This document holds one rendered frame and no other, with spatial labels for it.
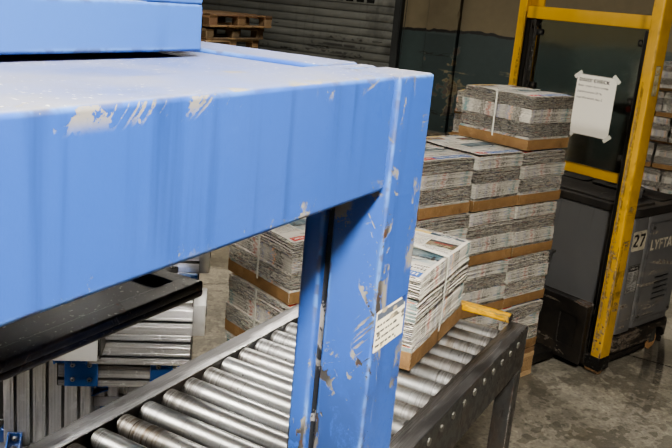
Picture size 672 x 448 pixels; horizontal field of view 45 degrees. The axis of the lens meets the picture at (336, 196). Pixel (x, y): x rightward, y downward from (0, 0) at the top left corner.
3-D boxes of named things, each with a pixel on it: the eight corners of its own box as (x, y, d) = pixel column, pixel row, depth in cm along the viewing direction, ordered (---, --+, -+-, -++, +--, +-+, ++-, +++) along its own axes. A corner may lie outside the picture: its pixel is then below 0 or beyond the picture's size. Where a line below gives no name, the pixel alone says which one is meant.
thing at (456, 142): (410, 138, 335) (410, 136, 335) (455, 135, 354) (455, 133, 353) (479, 156, 308) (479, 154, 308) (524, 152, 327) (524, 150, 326)
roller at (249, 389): (210, 382, 179) (211, 361, 178) (400, 454, 157) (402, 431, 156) (195, 390, 175) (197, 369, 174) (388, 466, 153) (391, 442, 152)
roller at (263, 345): (260, 352, 196) (261, 333, 195) (438, 414, 174) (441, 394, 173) (248, 359, 191) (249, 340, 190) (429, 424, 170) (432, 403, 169)
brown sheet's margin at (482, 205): (403, 189, 342) (404, 179, 340) (448, 184, 360) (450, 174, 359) (472, 212, 314) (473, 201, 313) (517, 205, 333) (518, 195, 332)
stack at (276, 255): (216, 418, 308) (229, 210, 287) (428, 354, 381) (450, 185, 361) (275, 468, 279) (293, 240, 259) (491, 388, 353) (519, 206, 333)
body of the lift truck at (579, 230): (494, 317, 435) (516, 174, 416) (554, 300, 470) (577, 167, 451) (607, 368, 384) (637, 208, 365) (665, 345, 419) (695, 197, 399)
